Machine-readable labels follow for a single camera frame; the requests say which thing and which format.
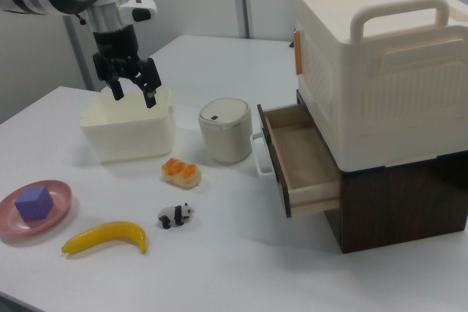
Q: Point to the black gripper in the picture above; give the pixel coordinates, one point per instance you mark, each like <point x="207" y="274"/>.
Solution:
<point x="117" y="49"/>

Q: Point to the black white panda toy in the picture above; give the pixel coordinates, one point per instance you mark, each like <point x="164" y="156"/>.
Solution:
<point x="174" y="215"/>

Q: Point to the orange glazed bread toy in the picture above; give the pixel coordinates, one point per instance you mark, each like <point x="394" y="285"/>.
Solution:
<point x="181" y="173"/>

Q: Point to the yellow toy banana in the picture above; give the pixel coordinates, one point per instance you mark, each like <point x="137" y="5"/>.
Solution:
<point x="109" y="237"/>

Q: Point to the dark wood drawer cabinet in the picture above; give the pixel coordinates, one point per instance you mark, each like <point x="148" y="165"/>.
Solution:
<point x="398" y="206"/>

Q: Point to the white square plastic bin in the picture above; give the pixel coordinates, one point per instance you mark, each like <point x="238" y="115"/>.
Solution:
<point x="128" y="133"/>

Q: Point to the small cream lidded trash can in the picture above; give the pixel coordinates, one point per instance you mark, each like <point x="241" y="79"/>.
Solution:
<point x="225" y="133"/>

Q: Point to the purple cube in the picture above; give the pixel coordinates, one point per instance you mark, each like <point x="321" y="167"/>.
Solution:
<point x="34" y="204"/>

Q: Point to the pink plate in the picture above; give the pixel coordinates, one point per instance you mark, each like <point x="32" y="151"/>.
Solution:
<point x="22" y="222"/>

